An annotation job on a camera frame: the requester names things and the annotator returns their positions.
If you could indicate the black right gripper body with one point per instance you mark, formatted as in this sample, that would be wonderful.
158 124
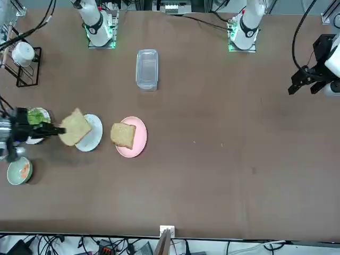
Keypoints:
21 127

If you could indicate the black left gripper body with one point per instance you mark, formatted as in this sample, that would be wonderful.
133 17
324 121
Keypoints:
321 47

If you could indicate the green lettuce leaf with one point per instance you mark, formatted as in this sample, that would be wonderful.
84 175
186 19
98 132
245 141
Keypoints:
34 118

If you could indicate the brown bread slice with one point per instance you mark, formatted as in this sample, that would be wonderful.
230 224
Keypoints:
75 127
122 135

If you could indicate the orange carrot slice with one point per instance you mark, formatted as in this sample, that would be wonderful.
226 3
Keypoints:
23 175
25 168

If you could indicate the green bowl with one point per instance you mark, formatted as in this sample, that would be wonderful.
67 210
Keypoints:
13 172

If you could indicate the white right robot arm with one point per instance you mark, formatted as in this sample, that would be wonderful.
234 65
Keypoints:
97 29

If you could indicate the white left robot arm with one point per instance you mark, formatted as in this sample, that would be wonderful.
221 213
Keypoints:
247 29

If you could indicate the pink round plate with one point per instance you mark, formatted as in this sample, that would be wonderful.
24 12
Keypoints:
139 143
45 114

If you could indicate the white round plate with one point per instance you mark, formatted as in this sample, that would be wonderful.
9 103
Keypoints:
93 138

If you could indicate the white cup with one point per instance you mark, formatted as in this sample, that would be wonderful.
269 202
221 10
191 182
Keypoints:
22 53

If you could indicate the clear plastic container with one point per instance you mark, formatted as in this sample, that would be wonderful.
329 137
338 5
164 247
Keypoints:
147 69

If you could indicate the black power adapter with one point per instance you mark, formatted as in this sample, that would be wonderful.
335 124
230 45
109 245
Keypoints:
18 248

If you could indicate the black red electronic device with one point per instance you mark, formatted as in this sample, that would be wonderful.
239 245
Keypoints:
106 248

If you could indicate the white power strip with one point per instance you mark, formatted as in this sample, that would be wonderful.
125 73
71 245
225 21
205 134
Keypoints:
171 9

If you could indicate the aluminium bracket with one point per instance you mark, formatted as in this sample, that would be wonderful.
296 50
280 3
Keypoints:
326 18

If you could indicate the white bracket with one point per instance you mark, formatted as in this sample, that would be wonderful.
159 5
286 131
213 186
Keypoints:
172 229

